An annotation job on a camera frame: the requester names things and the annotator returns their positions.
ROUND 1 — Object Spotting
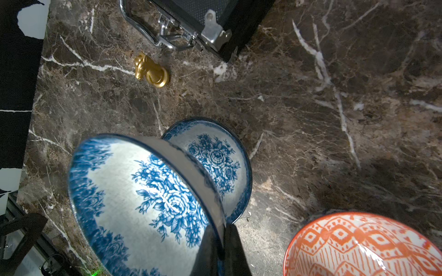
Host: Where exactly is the red patterned bowl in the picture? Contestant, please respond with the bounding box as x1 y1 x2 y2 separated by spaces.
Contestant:
283 211 442 276

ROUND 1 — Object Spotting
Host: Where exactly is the black hard carrying case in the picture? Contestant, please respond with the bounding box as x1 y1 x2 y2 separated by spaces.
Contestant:
119 1 274 63

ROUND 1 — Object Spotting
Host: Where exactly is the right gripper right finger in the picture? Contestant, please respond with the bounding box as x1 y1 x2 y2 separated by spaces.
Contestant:
224 224 252 276

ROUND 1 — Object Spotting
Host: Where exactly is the small gold figurine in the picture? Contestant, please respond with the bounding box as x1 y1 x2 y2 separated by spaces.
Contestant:
134 53 170 88

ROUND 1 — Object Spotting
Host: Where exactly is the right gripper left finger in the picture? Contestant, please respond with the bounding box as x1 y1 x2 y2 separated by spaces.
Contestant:
196 225 223 276

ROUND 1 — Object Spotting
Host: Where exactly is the blue floral bowl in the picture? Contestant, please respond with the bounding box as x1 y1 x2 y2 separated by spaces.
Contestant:
162 117 253 224
68 134 226 276

